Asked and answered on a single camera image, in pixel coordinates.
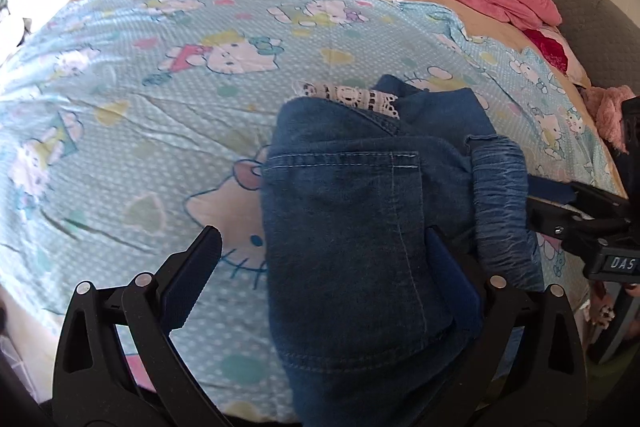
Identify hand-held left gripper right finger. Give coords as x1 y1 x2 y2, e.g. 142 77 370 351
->
424 225 589 427

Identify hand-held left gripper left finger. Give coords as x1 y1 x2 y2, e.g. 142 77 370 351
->
52 226 233 427

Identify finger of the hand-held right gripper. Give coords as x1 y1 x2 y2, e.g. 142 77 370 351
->
526 176 632 221
529 201 602 241

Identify blue denim jeans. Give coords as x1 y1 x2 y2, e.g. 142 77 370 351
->
260 74 546 427

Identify pink fluffy cloth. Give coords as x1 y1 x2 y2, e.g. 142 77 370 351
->
582 84 638 154

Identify red cloth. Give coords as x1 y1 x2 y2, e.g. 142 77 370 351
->
522 26 571 75

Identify grey padded headboard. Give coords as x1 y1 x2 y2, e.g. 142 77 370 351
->
492 0 640 98

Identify light blue cartoon bed sheet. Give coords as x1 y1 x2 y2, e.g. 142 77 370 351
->
0 0 626 423

